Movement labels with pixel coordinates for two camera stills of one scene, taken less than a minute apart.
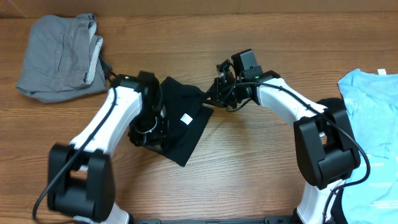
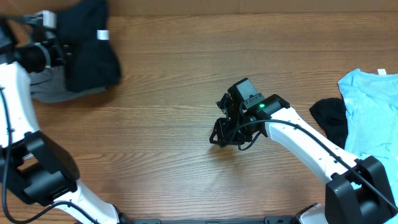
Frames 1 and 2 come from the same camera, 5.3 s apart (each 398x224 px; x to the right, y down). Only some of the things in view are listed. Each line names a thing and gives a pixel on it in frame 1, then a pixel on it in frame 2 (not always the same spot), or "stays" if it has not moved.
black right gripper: (217, 96) → (222, 129)
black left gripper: (154, 141) → (65, 56)
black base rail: (268, 220) stays
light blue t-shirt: (371, 102) stays
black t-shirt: (185, 119) → (91, 64)
